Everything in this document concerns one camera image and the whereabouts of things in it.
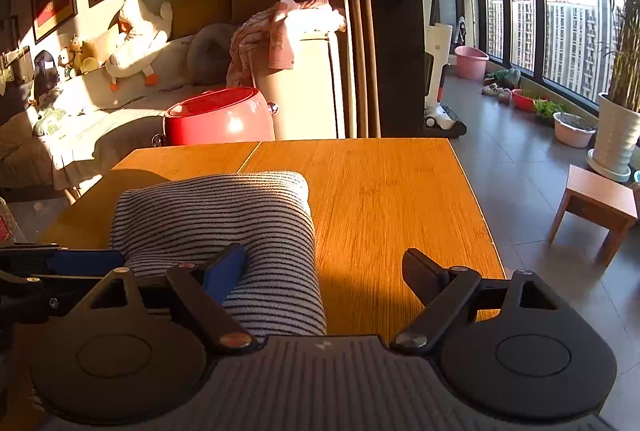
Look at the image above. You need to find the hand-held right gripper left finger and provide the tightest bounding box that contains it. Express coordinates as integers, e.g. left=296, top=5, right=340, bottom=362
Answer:
left=65, top=242, right=261, bottom=356

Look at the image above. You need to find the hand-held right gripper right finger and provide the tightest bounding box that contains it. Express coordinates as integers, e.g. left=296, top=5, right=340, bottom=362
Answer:
left=390, top=247, right=576, bottom=354

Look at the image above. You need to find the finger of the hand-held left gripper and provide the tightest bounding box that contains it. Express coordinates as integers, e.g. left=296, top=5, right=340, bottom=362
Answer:
left=0, top=245, right=126, bottom=278

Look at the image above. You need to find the striped grey garment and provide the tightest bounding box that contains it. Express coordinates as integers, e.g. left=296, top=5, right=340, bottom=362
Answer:
left=109, top=170, right=328, bottom=339

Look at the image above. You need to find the pink clothes pile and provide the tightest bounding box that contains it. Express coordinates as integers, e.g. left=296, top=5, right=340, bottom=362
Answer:
left=226, top=0, right=347, bottom=88

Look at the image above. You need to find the clear container red label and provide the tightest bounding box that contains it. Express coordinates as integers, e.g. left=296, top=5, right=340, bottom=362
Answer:
left=0, top=196, right=21, bottom=244

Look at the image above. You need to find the grey sofa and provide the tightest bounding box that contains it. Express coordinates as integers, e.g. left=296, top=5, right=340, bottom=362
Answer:
left=0, top=0, right=236, bottom=192

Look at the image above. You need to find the green printed cloth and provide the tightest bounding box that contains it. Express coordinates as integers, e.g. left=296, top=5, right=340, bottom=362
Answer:
left=32, top=106, right=68, bottom=136

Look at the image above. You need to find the red round lidded tub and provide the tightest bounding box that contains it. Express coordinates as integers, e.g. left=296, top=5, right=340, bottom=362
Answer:
left=162, top=87, right=277, bottom=146

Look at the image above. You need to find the small wooden stool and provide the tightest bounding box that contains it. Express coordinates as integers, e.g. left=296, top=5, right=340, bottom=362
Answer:
left=548, top=164, right=638, bottom=267

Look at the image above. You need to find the black round device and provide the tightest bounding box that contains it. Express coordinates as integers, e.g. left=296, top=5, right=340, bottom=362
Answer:
left=32, top=50, right=61, bottom=94

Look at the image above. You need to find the red plastic basin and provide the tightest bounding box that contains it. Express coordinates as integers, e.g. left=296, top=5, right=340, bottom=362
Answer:
left=511, top=89, right=541, bottom=113

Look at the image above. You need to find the tray of green seedlings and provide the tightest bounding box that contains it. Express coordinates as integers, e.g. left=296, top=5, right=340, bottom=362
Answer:
left=534, top=100, right=561, bottom=126

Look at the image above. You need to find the cluster of small potted plants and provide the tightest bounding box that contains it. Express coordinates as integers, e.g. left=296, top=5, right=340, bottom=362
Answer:
left=482, top=68, right=521, bottom=104

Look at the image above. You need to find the white cabinet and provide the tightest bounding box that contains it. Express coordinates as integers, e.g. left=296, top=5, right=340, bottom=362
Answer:
left=255, top=31, right=348, bottom=142

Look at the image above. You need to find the pale pink basin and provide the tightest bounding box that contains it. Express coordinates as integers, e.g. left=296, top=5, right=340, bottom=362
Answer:
left=553, top=112, right=597, bottom=148

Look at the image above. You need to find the small brown plush toy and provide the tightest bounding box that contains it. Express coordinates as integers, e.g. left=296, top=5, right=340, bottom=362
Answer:
left=57, top=36, right=85, bottom=76

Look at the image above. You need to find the pink plastic bucket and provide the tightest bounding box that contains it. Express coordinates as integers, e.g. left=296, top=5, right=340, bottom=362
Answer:
left=454, top=46, right=488, bottom=80

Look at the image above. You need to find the white upright vacuum cleaner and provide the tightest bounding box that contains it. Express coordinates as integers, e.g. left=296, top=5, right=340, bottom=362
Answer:
left=424, top=0, right=468, bottom=132

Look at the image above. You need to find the grey round cushion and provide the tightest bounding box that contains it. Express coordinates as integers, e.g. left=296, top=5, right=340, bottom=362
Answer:
left=186, top=23, right=238, bottom=84

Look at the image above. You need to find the white goose plush toy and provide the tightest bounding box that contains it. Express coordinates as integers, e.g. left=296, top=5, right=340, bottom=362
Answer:
left=104, top=0, right=173, bottom=92

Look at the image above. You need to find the white ribbed plant pot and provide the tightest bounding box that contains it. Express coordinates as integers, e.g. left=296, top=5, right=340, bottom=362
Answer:
left=587, top=92, right=640, bottom=182

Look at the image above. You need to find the yellow sofa cushion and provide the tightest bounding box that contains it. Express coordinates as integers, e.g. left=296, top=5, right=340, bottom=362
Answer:
left=170, top=0, right=233, bottom=39

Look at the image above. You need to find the black framed window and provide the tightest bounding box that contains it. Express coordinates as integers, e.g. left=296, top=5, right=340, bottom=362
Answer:
left=475, top=0, right=640, bottom=112

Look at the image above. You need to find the tall palm plant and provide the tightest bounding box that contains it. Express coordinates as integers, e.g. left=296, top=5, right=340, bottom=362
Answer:
left=595, top=0, right=640, bottom=112

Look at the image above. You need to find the wooden door frame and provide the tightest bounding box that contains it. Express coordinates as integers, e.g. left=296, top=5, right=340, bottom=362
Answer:
left=340, top=0, right=381, bottom=139

